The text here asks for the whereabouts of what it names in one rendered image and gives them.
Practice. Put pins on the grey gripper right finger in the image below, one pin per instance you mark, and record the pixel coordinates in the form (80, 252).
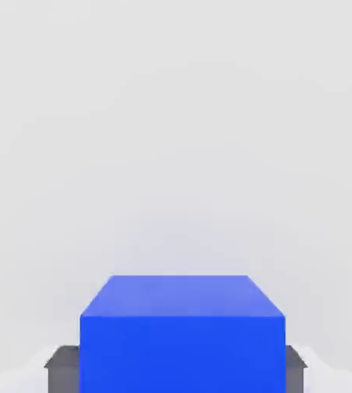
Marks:
(293, 371)

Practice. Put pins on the small blue cube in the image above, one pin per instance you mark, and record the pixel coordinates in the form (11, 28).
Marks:
(181, 344)

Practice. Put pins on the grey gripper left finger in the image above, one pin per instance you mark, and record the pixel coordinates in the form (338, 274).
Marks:
(63, 368)

